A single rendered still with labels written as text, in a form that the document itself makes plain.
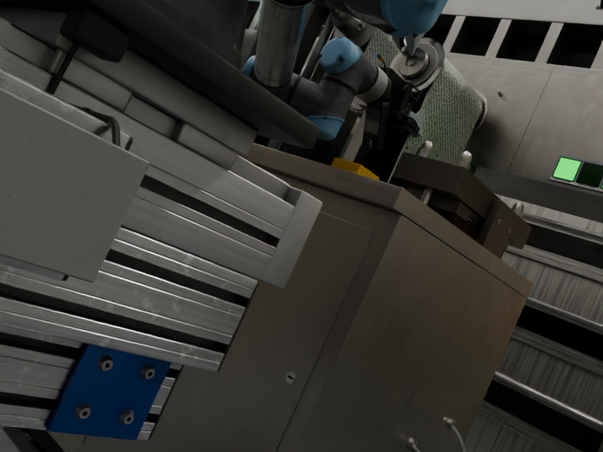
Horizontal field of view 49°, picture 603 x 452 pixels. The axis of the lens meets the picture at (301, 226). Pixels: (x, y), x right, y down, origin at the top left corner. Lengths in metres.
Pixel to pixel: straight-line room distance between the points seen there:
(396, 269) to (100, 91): 0.80
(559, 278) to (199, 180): 3.12
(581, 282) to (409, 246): 2.38
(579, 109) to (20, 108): 1.58
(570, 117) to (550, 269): 1.87
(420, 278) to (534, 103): 0.74
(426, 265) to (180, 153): 0.82
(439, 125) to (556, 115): 0.32
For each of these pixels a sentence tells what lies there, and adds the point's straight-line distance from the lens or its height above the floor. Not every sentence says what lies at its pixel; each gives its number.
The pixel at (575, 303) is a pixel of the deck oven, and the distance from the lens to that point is 3.50.
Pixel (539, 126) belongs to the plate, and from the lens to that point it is 1.80.
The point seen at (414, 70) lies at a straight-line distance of 1.59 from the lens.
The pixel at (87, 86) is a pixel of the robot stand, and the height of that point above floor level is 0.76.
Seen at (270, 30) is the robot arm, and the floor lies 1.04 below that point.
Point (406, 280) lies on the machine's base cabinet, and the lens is 1.22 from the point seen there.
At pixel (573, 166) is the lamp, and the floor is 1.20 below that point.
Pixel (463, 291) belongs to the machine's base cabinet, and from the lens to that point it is 1.41.
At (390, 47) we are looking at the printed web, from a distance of 1.82.
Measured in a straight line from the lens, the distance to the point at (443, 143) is 1.67.
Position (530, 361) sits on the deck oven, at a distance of 3.51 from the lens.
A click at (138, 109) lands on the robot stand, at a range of 0.50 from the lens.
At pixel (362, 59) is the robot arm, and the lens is 1.33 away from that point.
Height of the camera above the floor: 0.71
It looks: 3 degrees up
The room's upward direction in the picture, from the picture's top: 25 degrees clockwise
